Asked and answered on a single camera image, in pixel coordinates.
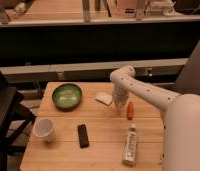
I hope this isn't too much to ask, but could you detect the white sponge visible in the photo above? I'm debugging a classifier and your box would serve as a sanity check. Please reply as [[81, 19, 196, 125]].
[[95, 92, 113, 106]]

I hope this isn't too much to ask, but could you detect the orange carrot toy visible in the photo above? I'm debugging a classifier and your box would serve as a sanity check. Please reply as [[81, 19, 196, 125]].
[[126, 101, 134, 120]]

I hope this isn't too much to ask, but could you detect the white squeeze bottle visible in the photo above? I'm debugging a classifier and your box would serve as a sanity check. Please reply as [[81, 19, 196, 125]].
[[122, 123, 137, 166]]

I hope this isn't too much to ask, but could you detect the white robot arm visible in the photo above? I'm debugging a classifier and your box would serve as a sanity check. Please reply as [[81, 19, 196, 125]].
[[110, 65, 200, 171]]

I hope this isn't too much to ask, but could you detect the dark side stand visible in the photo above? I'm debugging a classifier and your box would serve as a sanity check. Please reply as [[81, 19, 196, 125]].
[[0, 71, 36, 171]]

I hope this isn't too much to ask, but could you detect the black rectangular bar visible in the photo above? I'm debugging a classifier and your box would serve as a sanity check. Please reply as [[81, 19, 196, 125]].
[[77, 124, 89, 148]]

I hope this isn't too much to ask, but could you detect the green ceramic bowl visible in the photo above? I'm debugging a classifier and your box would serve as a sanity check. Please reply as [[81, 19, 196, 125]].
[[52, 83, 82, 110]]

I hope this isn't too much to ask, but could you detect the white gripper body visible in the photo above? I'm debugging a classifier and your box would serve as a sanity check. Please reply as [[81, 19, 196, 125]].
[[112, 86, 129, 108]]

